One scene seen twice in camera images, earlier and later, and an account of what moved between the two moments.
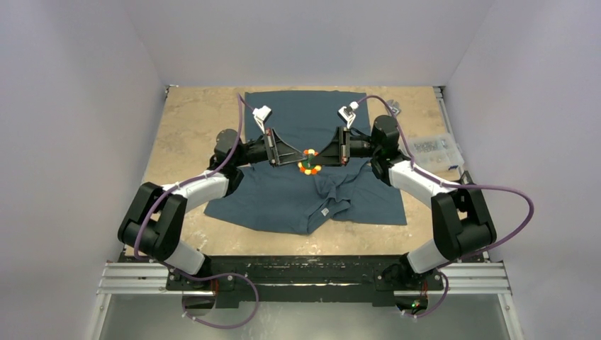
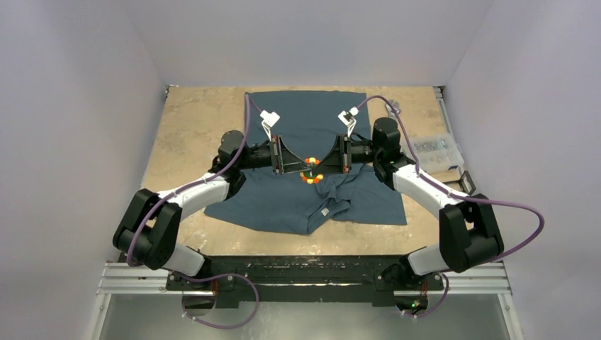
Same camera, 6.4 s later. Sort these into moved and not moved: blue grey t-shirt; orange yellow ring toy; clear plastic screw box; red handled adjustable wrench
Moved: orange yellow ring toy
Not moved: red handled adjustable wrench; blue grey t-shirt; clear plastic screw box
